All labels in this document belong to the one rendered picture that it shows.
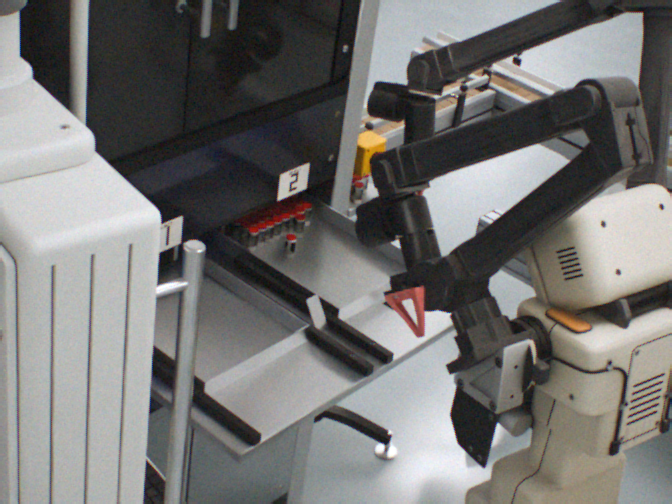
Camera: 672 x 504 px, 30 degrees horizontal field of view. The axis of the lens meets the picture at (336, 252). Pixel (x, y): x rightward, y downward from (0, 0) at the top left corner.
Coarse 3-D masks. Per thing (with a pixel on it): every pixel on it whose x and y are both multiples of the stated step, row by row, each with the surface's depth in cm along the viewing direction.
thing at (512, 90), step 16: (416, 48) 335; (432, 48) 337; (496, 64) 328; (512, 64) 325; (496, 80) 325; (512, 80) 319; (528, 80) 327; (544, 80) 320; (496, 96) 321; (512, 96) 318; (528, 96) 319; (544, 96) 314; (496, 112) 322; (544, 144) 316; (560, 144) 312; (576, 144) 309
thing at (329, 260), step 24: (312, 216) 266; (336, 216) 263; (216, 240) 251; (312, 240) 258; (336, 240) 259; (264, 264) 243; (288, 264) 249; (312, 264) 250; (336, 264) 252; (360, 264) 253; (384, 264) 254; (312, 288) 243; (336, 288) 244; (360, 288) 245; (384, 288) 242; (336, 312) 234
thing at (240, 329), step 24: (168, 264) 244; (216, 264) 240; (216, 288) 239; (240, 288) 237; (168, 312) 231; (216, 312) 233; (240, 312) 234; (264, 312) 235; (288, 312) 230; (168, 336) 225; (216, 336) 227; (240, 336) 228; (264, 336) 228; (288, 336) 224; (168, 360) 215; (216, 360) 221; (240, 360) 222; (264, 360) 221; (216, 384) 213
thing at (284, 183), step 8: (296, 168) 248; (304, 168) 250; (280, 176) 245; (288, 176) 247; (304, 176) 251; (280, 184) 246; (288, 184) 248; (296, 184) 250; (304, 184) 252; (280, 192) 247; (288, 192) 249; (296, 192) 252
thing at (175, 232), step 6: (168, 222) 225; (174, 222) 227; (180, 222) 228; (162, 228) 225; (174, 228) 227; (180, 228) 229; (162, 234) 226; (174, 234) 228; (180, 234) 230; (162, 240) 226; (174, 240) 229; (180, 240) 230; (162, 246) 227; (168, 246) 228
